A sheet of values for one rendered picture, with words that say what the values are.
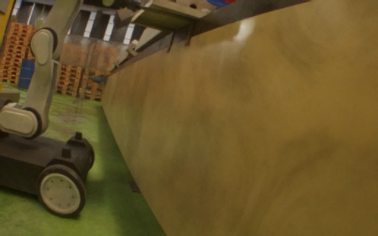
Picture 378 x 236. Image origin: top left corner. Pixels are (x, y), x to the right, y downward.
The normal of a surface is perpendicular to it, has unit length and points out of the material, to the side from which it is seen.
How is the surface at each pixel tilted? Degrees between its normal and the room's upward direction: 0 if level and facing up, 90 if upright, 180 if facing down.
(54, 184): 90
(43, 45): 90
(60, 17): 90
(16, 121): 90
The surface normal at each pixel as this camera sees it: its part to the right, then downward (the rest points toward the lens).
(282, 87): -0.90, -0.17
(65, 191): 0.31, 0.10
